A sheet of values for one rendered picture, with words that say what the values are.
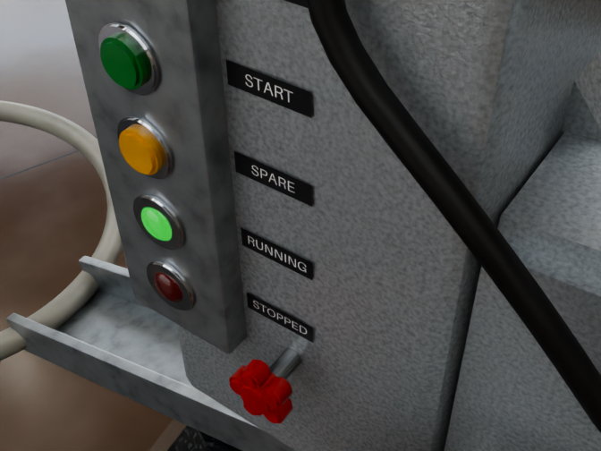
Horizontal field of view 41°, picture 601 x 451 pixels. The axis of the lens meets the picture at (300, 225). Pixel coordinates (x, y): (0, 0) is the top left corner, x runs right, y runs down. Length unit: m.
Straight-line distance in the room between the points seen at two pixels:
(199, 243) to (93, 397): 1.62
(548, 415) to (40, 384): 1.77
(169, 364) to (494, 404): 0.50
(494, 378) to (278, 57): 0.19
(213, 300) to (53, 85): 2.65
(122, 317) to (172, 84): 0.61
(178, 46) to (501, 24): 0.14
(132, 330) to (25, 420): 1.14
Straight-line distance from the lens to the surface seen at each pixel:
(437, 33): 0.30
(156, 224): 0.44
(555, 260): 0.36
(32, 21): 3.52
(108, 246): 1.03
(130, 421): 1.98
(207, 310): 0.47
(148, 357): 0.88
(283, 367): 0.47
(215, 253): 0.43
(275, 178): 0.38
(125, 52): 0.37
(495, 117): 0.31
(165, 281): 0.47
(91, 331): 0.96
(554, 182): 0.38
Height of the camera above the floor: 1.62
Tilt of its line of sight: 43 degrees down
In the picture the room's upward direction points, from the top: 1 degrees counter-clockwise
